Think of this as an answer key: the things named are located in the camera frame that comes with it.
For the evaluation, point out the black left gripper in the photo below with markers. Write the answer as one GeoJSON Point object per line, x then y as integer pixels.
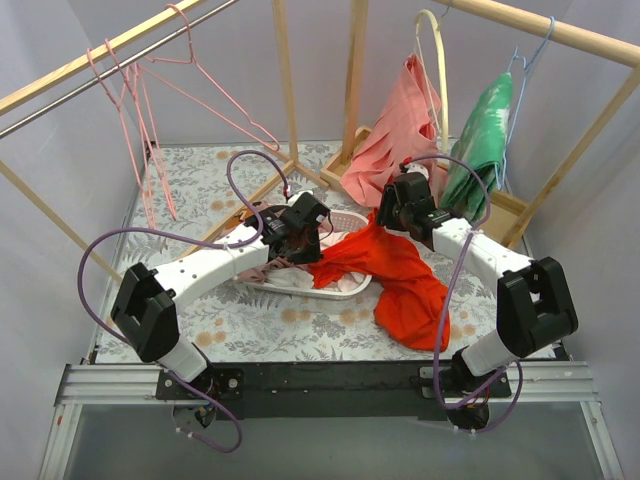
{"type": "Point", "coordinates": [304, 240]}

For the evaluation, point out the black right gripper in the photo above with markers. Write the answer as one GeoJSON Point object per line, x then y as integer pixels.
{"type": "Point", "coordinates": [392, 209]}

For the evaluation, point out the orange t shirt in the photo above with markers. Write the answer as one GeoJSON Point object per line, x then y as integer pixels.
{"type": "Point", "coordinates": [412, 298]}

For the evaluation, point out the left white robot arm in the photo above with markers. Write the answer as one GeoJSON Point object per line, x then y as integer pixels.
{"type": "Point", "coordinates": [149, 300]}

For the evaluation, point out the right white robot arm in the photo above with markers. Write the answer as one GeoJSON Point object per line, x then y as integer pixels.
{"type": "Point", "coordinates": [534, 304]}

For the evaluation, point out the mauve printed t shirt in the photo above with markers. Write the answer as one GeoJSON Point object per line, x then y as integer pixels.
{"type": "Point", "coordinates": [257, 274]}

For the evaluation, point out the green tie-dye garment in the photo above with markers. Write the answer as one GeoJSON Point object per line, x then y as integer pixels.
{"type": "Point", "coordinates": [480, 148]}

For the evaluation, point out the salmon pink garment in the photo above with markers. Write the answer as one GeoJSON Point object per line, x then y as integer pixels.
{"type": "Point", "coordinates": [405, 129]}

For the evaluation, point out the left wooden clothes rack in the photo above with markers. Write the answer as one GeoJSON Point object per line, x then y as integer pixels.
{"type": "Point", "coordinates": [89, 155]}

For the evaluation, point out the wooden clothes rack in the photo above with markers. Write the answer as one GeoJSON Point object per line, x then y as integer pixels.
{"type": "Point", "coordinates": [509, 216]}
{"type": "Point", "coordinates": [89, 155]}

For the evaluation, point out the right wooden clothes rack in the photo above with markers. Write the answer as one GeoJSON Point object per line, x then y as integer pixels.
{"type": "Point", "coordinates": [509, 216]}

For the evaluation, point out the metal rack rod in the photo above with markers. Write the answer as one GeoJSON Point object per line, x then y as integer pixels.
{"type": "Point", "coordinates": [61, 74]}

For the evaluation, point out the light blue wire hanger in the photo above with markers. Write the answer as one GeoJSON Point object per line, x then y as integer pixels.
{"type": "Point", "coordinates": [528, 65]}

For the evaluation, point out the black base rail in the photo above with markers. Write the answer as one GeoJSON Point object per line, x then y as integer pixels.
{"type": "Point", "coordinates": [326, 389]}

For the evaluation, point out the aluminium frame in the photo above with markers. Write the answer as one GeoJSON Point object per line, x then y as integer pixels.
{"type": "Point", "coordinates": [322, 420]}

